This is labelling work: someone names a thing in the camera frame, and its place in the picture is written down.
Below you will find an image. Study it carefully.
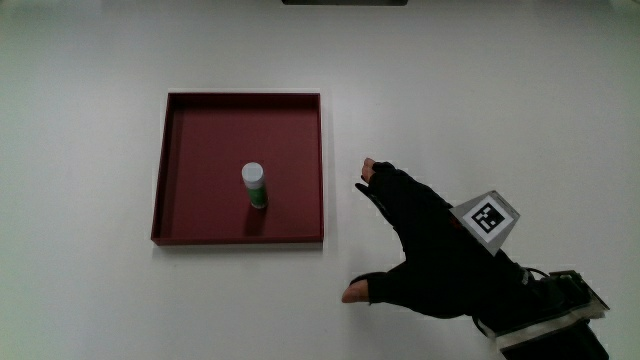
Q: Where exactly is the person's right hand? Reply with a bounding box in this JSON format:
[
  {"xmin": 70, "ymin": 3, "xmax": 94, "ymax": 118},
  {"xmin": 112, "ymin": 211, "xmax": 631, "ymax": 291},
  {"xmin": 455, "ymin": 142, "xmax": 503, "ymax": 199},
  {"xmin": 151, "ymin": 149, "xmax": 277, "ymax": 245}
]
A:
[{"xmin": 341, "ymin": 157, "xmax": 532, "ymax": 321}]

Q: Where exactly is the green white glue stick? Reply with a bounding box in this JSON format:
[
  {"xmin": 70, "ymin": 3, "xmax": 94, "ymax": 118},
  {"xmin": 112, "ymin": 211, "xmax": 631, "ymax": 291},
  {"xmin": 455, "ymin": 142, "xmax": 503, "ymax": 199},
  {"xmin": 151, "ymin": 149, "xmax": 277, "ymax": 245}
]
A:
[{"xmin": 241, "ymin": 161, "xmax": 269, "ymax": 210}]

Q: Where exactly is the person's right forearm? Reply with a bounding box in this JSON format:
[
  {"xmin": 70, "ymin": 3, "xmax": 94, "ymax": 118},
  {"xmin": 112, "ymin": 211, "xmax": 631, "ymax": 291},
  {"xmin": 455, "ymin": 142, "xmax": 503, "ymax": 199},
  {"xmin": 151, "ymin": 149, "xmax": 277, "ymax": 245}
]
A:
[{"xmin": 471, "ymin": 268, "xmax": 611, "ymax": 360}]

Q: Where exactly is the dark red square tray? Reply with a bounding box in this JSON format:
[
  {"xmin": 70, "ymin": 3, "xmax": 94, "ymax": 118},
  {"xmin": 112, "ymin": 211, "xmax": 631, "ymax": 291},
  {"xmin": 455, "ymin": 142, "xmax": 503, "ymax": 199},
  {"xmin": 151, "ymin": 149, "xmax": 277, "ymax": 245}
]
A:
[{"xmin": 150, "ymin": 91, "xmax": 325, "ymax": 247}]

